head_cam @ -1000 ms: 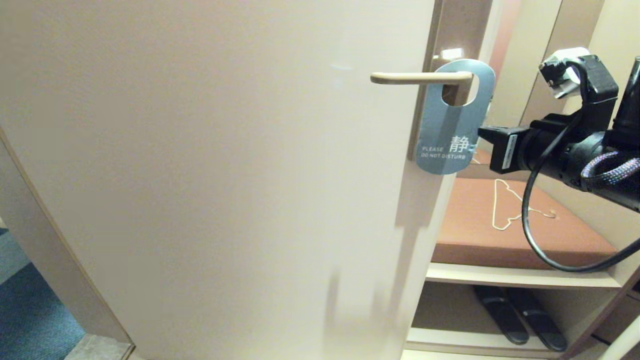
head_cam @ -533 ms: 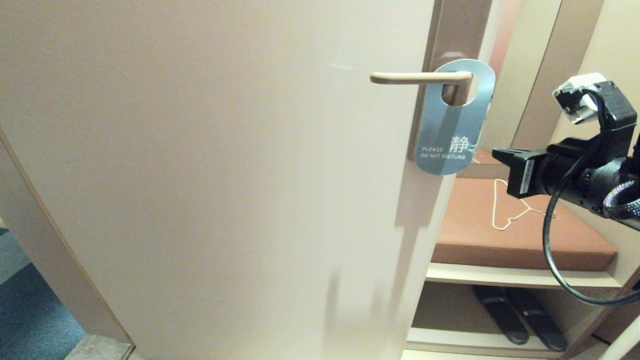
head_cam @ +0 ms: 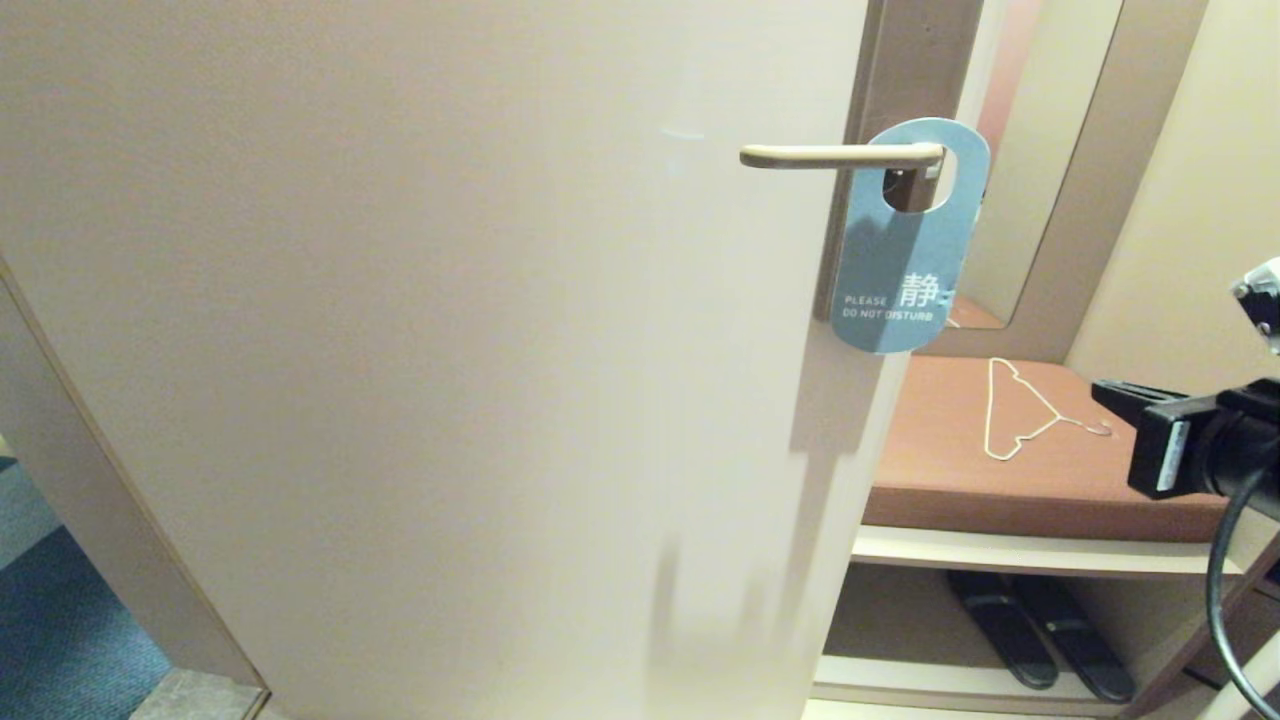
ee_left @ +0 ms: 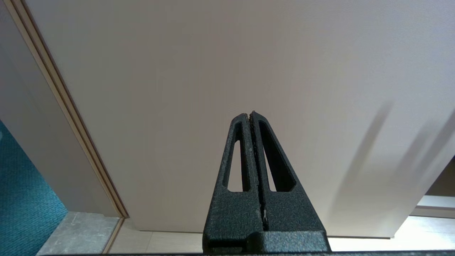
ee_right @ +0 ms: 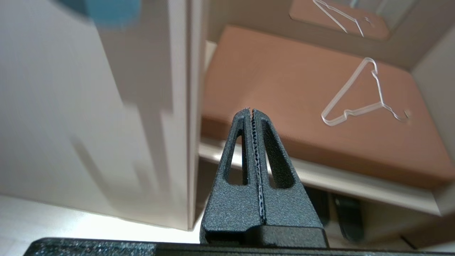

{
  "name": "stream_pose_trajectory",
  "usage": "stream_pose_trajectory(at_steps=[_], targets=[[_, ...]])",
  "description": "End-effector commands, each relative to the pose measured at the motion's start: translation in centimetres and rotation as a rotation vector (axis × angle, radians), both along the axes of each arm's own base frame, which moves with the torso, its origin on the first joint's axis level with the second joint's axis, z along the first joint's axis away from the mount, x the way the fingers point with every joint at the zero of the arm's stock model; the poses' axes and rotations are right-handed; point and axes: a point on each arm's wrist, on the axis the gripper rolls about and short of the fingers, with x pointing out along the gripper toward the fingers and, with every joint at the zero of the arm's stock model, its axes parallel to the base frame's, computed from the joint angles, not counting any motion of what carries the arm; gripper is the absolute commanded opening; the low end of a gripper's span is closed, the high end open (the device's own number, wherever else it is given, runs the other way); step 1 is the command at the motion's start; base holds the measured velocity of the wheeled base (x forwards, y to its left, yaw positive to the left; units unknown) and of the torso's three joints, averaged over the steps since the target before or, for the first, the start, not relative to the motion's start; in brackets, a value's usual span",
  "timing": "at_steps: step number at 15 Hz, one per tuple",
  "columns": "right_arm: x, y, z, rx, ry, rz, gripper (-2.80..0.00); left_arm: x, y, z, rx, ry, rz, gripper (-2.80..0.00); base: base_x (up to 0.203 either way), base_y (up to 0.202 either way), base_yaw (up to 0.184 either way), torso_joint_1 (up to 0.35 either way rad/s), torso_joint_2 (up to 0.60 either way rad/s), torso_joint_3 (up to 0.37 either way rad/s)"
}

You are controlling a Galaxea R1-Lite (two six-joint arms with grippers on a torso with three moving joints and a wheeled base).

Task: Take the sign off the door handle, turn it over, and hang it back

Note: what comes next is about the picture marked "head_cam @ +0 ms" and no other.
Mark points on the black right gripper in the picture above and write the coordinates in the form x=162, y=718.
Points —
x=1220, y=440

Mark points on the blue do-not-disturb door sign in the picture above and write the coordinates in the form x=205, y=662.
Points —
x=900, y=260

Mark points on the beige room door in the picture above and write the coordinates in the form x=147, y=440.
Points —
x=400, y=350

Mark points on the brown leather seat cushion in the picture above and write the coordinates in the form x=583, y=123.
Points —
x=950, y=470

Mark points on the white bench shelf board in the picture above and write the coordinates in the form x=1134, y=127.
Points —
x=1000, y=555

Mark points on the dark slipper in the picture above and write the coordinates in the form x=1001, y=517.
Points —
x=1005, y=630
x=1085, y=645

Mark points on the white slanted bar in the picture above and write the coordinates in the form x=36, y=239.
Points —
x=1265, y=680

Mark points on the white low shelf board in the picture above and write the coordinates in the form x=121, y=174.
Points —
x=900, y=685

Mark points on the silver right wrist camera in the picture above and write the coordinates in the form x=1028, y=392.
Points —
x=1265, y=300

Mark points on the taupe framed wall mirror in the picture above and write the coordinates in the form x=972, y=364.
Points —
x=1040, y=150

